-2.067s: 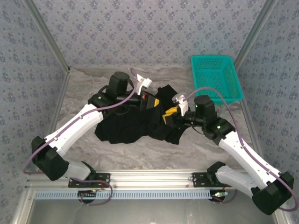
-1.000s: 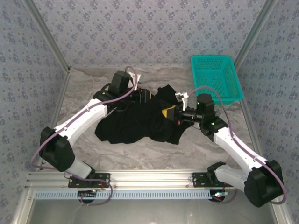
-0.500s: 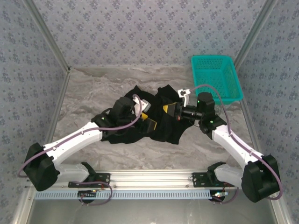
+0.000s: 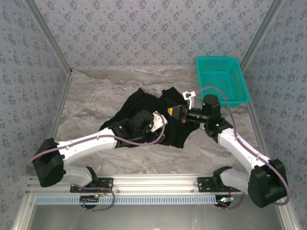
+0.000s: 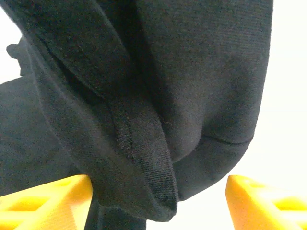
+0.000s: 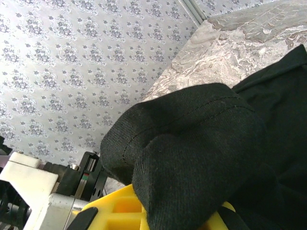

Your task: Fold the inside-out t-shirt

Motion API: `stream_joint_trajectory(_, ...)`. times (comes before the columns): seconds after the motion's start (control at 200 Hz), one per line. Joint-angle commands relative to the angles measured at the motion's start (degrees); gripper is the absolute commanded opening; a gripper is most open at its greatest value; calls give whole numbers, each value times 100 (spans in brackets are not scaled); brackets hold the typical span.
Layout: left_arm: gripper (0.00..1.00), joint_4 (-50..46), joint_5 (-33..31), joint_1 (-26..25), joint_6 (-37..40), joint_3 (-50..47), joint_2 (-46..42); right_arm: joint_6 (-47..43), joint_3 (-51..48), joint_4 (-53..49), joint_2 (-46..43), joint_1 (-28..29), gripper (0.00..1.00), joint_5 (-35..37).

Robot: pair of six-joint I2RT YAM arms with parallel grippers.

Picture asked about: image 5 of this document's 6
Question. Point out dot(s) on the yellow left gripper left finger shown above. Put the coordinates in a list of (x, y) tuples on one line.
[(36, 206)]

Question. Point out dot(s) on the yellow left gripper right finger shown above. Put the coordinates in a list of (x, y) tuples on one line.
[(268, 208)]

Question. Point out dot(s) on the black printed t-shirt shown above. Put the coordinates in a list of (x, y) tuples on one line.
[(144, 95)]

